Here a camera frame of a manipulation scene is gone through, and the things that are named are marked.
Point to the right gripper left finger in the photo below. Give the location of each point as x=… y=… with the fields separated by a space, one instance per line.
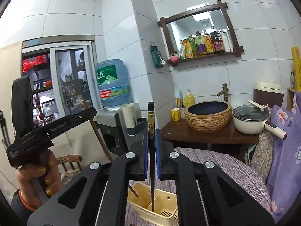
x=139 y=167

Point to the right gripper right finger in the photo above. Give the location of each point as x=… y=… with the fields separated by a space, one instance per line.
x=165 y=168

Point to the black gold chopstick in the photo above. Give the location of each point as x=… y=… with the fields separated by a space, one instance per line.
x=151 y=130

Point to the left hand yellow nails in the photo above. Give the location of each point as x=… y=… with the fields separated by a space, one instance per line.
x=38 y=182

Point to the purple striped tablecloth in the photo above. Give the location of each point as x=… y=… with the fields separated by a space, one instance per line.
x=213 y=189

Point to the water dispenser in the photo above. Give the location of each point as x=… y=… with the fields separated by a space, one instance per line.
x=111 y=124

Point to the dark wooden counter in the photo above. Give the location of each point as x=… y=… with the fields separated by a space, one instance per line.
x=180 y=131

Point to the cream plastic utensil holder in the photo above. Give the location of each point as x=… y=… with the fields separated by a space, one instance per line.
x=163 y=210

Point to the wooden chair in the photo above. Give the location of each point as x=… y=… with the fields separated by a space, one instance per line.
x=71 y=165

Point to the yellow mug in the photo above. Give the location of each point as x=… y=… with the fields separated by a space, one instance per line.
x=175 y=114

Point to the woven basin sink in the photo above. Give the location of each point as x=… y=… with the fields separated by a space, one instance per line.
x=208 y=116

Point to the yellow soap bottle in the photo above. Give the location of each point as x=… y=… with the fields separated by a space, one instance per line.
x=189 y=99

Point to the window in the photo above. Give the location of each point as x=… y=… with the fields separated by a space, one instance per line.
x=72 y=68

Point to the blue water jug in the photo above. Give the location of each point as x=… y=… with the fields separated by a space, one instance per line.
x=112 y=82

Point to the brass faucet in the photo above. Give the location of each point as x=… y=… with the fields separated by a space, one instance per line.
x=224 y=92

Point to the white pot with lid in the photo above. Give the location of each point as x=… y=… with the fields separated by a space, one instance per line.
x=251 y=120

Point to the green hanging packet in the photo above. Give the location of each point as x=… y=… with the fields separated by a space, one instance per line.
x=159 y=62

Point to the pink bowl on shelf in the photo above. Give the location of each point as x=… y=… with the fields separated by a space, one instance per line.
x=174 y=58

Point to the yellow oil bottle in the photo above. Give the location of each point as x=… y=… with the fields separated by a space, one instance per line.
x=187 y=49

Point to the purple floral cloth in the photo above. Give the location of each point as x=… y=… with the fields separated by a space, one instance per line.
x=283 y=182

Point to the rice cooker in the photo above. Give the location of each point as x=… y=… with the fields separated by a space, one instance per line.
x=268 y=93

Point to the wooden framed mirror shelf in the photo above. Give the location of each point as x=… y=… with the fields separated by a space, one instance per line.
x=195 y=25

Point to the dark soy sauce bottle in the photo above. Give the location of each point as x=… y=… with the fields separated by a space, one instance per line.
x=216 y=40

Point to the yellow box roll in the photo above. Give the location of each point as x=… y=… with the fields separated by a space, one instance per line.
x=297 y=67

